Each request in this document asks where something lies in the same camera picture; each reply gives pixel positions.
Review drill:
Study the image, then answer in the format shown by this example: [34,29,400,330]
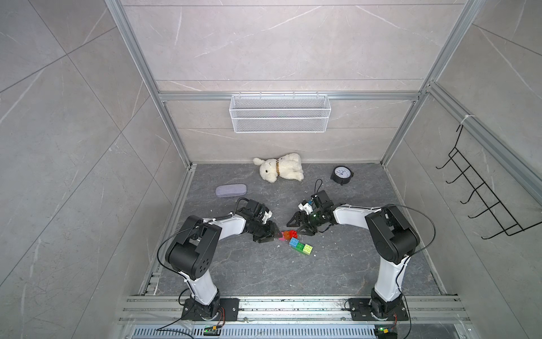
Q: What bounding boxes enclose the white plush dog toy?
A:
[253,153,304,183]

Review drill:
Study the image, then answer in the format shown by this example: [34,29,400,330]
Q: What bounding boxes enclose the black round clock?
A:
[330,165,354,186]

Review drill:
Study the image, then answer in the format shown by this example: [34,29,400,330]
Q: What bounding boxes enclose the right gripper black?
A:
[287,211,324,235]

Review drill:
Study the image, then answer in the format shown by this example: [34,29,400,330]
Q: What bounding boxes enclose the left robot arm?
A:
[157,197,282,326]

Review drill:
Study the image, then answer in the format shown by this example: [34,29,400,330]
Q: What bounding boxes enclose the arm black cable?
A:
[156,226,200,281]
[393,204,437,259]

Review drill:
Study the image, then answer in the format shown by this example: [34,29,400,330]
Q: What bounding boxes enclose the white vented cable tray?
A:
[128,323,376,338]

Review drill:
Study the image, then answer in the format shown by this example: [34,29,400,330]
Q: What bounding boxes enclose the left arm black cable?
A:
[156,226,200,281]

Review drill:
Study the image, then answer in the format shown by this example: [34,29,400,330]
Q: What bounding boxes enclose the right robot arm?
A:
[287,191,424,321]

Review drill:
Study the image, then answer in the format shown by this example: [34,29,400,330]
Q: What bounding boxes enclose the lime lego brick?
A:
[301,244,313,255]

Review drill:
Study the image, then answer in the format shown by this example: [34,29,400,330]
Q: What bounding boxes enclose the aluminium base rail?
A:
[115,295,471,325]

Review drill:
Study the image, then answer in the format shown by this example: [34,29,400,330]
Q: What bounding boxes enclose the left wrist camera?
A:
[261,210,272,224]

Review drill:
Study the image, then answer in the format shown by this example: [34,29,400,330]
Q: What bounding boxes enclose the white wire mesh basket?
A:
[229,94,332,134]

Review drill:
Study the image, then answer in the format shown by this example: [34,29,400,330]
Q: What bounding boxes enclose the black wall hook rack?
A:
[436,124,541,240]

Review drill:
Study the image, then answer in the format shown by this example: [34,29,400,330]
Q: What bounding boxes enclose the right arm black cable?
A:
[393,204,437,259]

